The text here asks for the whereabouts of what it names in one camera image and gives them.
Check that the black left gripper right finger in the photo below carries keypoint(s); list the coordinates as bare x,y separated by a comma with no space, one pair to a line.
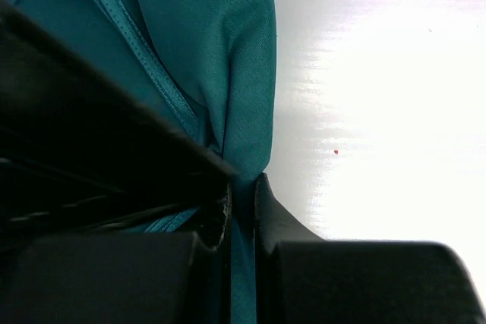
303,278

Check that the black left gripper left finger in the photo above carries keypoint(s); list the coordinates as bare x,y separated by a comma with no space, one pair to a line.
70,264

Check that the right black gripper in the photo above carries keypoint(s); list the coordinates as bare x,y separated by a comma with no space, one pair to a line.
78,154

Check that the teal satin napkin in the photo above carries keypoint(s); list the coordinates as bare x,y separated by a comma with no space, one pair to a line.
208,66

